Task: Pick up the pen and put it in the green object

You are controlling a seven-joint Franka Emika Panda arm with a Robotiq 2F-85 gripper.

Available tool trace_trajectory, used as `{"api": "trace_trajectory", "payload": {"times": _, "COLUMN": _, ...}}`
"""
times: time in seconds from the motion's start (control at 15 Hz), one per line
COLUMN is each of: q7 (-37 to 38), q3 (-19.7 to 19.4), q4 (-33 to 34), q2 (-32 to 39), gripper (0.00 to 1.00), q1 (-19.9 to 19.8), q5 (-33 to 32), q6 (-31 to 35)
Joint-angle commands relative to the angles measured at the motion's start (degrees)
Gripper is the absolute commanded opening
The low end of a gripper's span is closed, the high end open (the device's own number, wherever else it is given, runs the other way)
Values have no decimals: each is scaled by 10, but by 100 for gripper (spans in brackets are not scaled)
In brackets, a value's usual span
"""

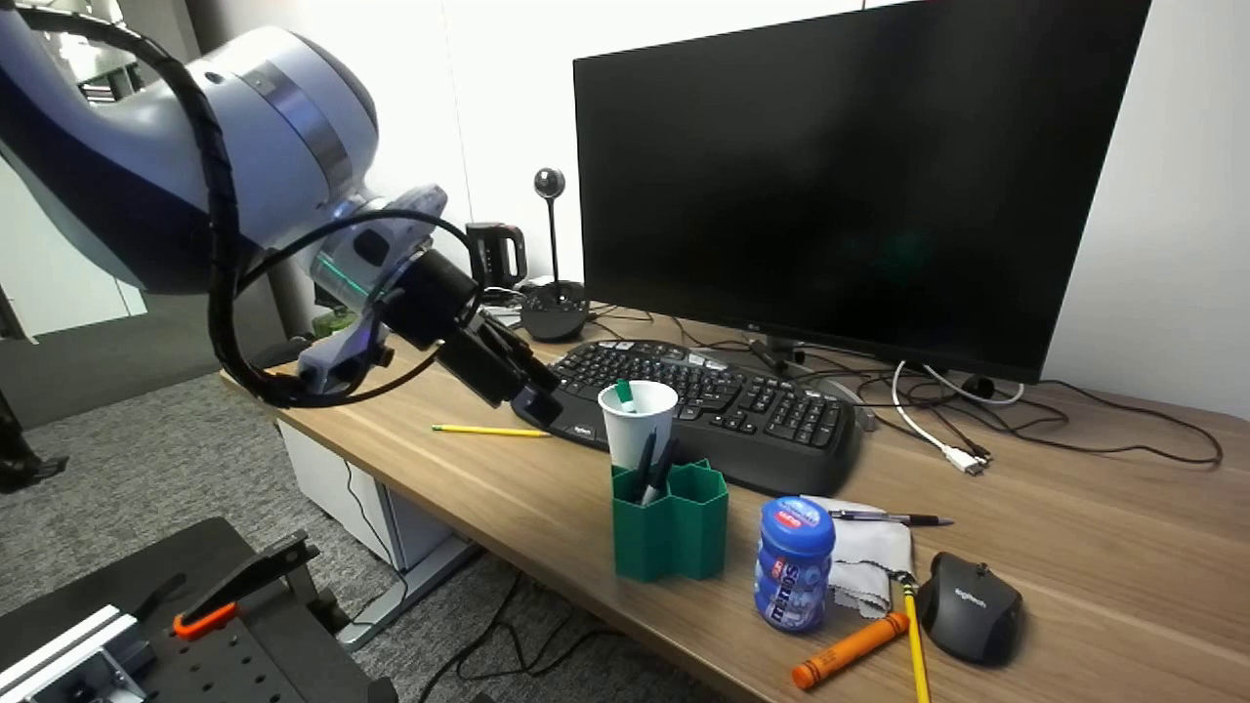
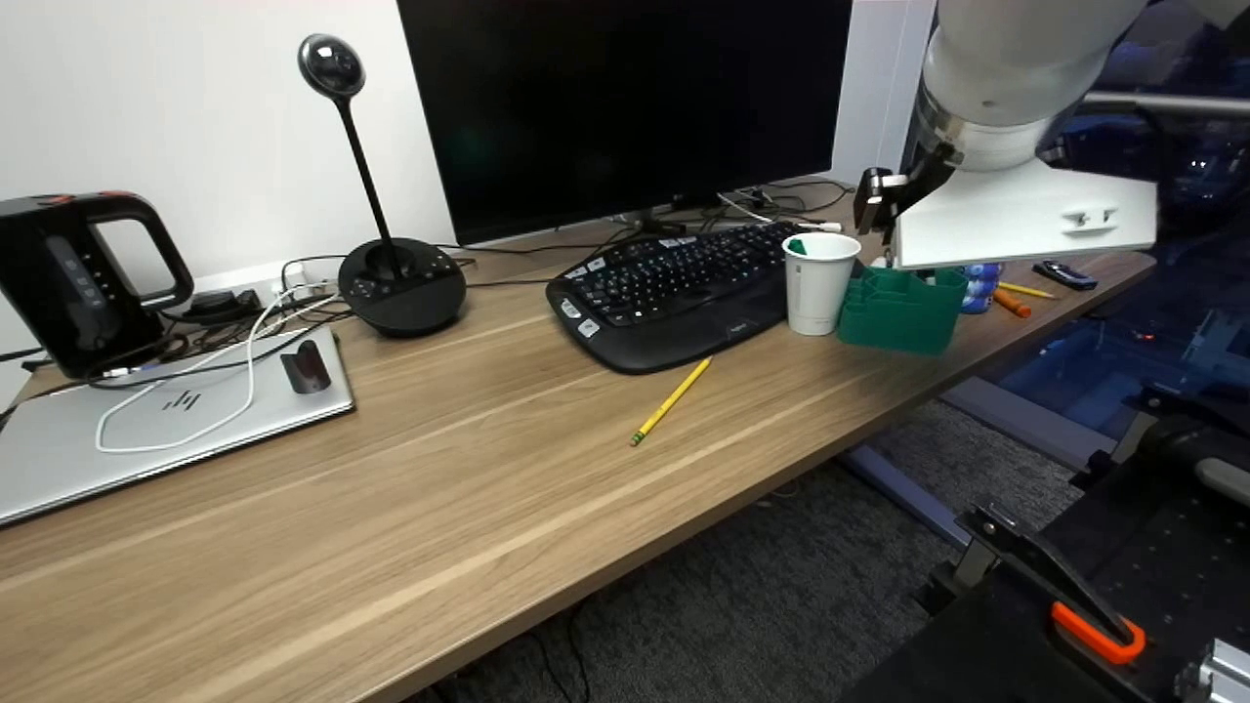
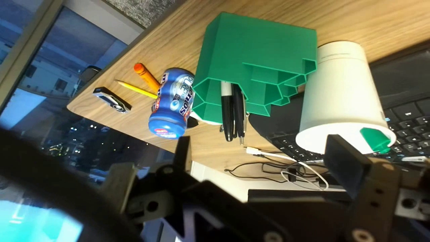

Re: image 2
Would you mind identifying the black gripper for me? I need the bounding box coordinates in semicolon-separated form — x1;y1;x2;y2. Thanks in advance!
853;135;965;244

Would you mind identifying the black power adapter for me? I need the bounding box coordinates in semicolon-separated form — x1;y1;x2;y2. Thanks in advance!
172;286;267;329

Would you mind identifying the black ergonomic keyboard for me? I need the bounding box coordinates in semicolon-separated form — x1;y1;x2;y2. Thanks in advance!
543;218;802;380

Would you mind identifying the long yellow pencil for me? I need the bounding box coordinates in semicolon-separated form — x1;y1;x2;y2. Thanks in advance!
630;354;714;450

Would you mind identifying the blue plastic jar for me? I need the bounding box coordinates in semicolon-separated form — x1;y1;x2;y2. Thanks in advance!
958;259;1007;315

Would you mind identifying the large black computer monitor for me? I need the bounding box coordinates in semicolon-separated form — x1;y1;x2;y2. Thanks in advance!
395;0;854;250

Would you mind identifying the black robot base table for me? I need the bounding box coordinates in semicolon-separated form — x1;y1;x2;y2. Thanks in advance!
844;388;1250;703

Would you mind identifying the white charging cable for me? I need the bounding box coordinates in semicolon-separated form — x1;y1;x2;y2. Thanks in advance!
90;250;349;455

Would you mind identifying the green desk organizer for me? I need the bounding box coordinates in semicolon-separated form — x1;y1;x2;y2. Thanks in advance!
833;263;973;358

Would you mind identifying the silver laptop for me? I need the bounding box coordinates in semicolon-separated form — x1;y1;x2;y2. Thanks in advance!
0;324;361;531

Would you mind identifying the black electric kettle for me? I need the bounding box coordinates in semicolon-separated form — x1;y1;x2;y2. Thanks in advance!
0;186;198;388

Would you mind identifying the white paper cup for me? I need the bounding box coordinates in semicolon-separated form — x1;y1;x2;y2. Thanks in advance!
779;229;867;339

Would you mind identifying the black webcam on stand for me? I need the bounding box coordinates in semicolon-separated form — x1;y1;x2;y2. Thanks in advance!
292;32;470;339

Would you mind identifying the small black box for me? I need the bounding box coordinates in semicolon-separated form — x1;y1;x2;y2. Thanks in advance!
279;339;335;398

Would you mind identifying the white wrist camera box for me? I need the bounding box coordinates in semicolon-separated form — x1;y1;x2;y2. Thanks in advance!
891;157;1162;272

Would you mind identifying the black clamp with orange handle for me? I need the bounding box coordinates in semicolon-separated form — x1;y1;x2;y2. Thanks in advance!
962;505;1153;671

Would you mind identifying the aluminium profile rail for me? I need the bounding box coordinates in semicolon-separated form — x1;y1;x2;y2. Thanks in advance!
1176;638;1250;703

